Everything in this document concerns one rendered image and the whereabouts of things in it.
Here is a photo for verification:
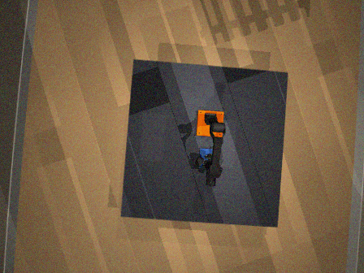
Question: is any blue circuit board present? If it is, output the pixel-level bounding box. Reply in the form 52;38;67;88
199;149;212;168

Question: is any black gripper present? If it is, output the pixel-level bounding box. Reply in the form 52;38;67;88
195;156;210;169

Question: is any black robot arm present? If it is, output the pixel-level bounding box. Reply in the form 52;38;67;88
204;113;226;187

